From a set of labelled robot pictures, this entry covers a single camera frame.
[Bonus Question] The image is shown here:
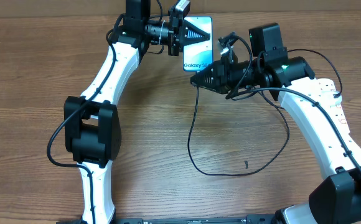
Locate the Samsung Galaxy smartphone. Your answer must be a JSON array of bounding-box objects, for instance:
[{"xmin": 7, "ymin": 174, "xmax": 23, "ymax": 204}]
[{"xmin": 183, "ymin": 16, "xmax": 213, "ymax": 72}]

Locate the black USB charging cable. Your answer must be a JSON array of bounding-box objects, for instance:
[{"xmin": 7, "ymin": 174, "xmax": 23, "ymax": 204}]
[{"xmin": 187, "ymin": 49, "xmax": 343, "ymax": 177}]

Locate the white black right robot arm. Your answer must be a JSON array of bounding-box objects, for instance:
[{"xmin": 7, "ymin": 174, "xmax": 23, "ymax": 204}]
[{"xmin": 190, "ymin": 23, "xmax": 361, "ymax": 223}]

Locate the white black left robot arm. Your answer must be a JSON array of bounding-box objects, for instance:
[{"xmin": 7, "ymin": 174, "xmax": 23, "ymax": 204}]
[{"xmin": 57, "ymin": 0, "xmax": 213, "ymax": 223}]

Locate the white power strip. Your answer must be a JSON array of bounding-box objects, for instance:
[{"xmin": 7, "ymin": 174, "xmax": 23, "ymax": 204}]
[{"xmin": 318, "ymin": 78, "xmax": 349, "ymax": 129}]

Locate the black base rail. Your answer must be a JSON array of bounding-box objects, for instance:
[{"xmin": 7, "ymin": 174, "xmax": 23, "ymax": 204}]
[{"xmin": 55, "ymin": 213, "xmax": 281, "ymax": 224}]

